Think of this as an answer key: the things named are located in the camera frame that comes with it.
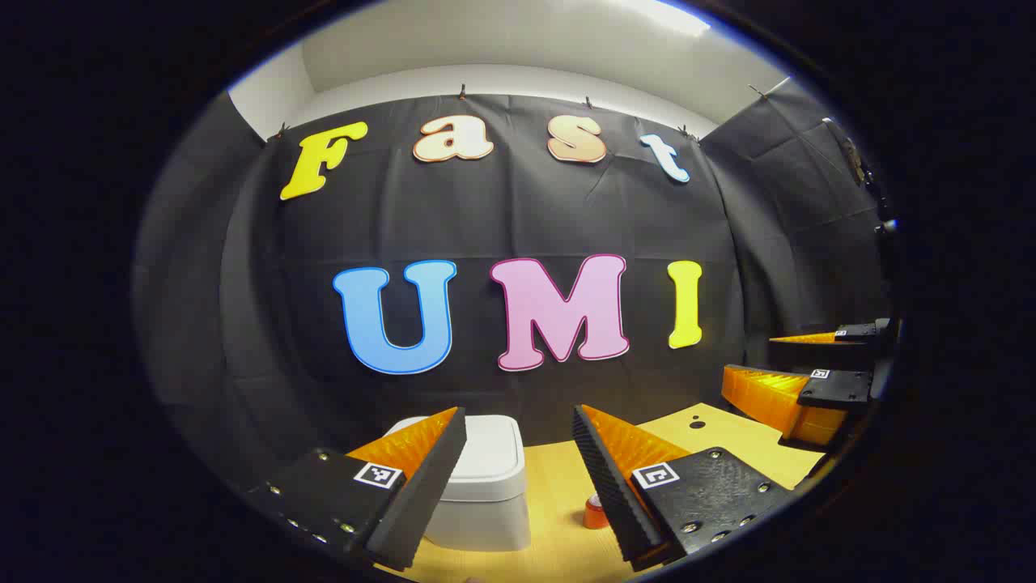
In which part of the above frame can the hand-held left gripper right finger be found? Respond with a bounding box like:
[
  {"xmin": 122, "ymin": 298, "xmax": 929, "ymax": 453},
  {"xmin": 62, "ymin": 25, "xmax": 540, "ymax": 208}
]
[{"xmin": 572, "ymin": 404, "xmax": 798, "ymax": 570}]

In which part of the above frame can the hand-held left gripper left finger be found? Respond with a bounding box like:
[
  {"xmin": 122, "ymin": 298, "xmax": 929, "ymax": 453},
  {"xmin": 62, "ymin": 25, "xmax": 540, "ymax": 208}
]
[{"xmin": 247, "ymin": 406, "xmax": 468, "ymax": 572}]

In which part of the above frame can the grey desktop garbage bin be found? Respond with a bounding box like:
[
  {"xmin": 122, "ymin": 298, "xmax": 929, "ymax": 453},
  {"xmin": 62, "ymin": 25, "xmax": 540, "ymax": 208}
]
[{"xmin": 387, "ymin": 415, "xmax": 531, "ymax": 553}]

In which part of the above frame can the wooden desktop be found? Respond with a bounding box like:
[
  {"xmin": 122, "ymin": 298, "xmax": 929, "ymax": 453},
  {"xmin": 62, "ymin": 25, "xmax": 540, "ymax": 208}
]
[{"xmin": 376, "ymin": 402, "xmax": 826, "ymax": 583}]

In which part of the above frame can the black backdrop cloth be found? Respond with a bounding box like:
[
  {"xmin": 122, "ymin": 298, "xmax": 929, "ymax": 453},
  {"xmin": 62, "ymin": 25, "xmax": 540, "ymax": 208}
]
[{"xmin": 134, "ymin": 81, "xmax": 895, "ymax": 487}]

